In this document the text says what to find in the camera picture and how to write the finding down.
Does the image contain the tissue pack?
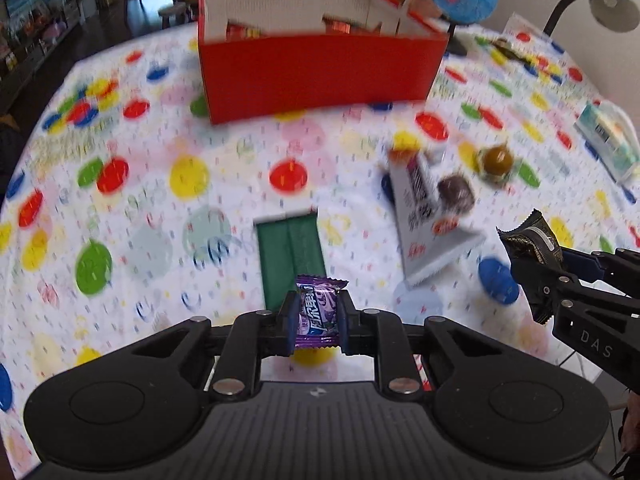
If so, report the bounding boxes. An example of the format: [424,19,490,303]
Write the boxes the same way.
[574,101,639,183]

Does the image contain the person's hand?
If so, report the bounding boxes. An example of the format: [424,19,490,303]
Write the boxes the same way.
[620,392,640,453]

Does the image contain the small round stool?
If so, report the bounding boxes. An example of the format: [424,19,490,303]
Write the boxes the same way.
[158,2,188,29]

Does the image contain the wrapper near globe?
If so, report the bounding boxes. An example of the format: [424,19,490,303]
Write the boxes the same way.
[491,37,532,65]

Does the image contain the green snack packet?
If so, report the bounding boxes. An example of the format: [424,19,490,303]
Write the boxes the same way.
[254,209,328,312]

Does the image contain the red yellow snack bag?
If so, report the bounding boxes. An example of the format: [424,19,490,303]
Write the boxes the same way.
[226,21,264,40]

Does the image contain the silver desk lamp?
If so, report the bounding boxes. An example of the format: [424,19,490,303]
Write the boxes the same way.
[542,0,640,37]

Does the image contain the balloon pattern tablecloth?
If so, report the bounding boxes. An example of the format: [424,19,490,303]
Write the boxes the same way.
[1,25,639,477]

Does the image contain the tv cabinet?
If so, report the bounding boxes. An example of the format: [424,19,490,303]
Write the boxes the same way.
[1,0,85,114]

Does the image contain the purple candy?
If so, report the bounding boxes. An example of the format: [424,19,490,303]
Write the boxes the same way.
[295,275,348,348]

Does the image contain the brown foil snack bag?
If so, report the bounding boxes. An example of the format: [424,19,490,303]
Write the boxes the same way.
[322,15,368,35]

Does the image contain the white snack packet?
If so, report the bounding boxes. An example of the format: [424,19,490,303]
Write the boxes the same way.
[388,150,485,286]

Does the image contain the black snack packet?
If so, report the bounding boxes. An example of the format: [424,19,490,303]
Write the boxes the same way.
[497,209,563,270]

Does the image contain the dark brown cake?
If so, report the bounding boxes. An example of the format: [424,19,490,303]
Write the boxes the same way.
[437,174,475,214]

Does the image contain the pink cloth on chair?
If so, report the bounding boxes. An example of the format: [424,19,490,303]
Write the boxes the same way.
[407,0,442,20]

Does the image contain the red cardboard box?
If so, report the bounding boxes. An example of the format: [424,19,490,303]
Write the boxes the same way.
[198,0,449,125]

